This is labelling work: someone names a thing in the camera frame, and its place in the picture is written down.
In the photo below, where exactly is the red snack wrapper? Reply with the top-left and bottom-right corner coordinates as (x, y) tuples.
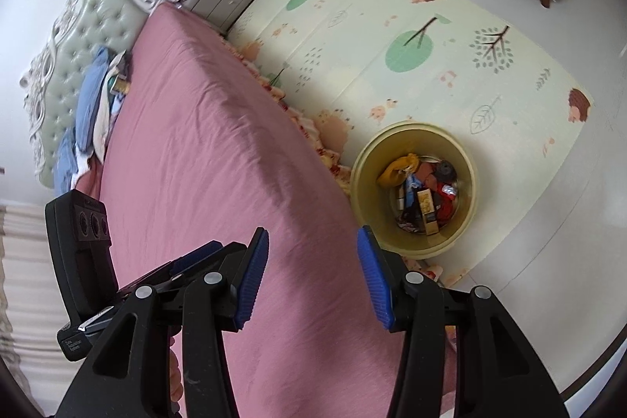
(433, 183), (459, 226)

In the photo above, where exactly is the green tufted white headboard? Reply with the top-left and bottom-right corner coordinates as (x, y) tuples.
(20, 0), (163, 190)

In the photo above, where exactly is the cream printed play mat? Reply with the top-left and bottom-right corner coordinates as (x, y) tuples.
(224, 0), (596, 288)

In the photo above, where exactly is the beige curtain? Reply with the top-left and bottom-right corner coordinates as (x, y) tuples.
(0, 200), (85, 402)

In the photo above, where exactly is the white folded cloth pile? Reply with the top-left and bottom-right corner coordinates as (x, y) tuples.
(92, 51), (134, 162)

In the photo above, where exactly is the small blue pillow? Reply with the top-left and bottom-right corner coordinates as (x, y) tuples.
(52, 128), (80, 196)

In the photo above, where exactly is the large blue pillow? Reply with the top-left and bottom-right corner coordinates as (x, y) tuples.
(72, 46), (112, 155)

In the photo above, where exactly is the printed ruffled bed skirt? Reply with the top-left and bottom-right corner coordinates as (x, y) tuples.
(223, 38), (354, 199)

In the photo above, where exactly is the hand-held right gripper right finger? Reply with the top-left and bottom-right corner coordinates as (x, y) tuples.
(357, 225), (571, 418)

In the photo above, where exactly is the bed with pink sheet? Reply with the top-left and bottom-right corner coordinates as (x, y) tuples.
(73, 2), (457, 418)

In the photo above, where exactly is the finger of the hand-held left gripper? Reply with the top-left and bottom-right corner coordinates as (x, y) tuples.
(118, 264), (183, 300)
(169, 241), (247, 278)

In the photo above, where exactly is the dark snack wrapper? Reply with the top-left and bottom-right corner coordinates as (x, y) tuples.
(396, 210), (422, 233)

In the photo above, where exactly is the yellow plastic bin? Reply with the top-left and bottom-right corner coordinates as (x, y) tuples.
(350, 120), (477, 260)

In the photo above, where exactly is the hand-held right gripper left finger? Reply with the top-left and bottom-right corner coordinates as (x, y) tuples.
(56, 227), (270, 418)

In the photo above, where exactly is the brown wrapper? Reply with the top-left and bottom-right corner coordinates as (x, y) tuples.
(414, 163), (442, 192)

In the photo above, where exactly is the orange box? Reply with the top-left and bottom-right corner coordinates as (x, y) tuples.
(416, 189), (441, 237)

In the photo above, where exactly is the person's left hand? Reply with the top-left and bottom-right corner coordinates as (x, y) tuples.
(169, 334), (186, 405)

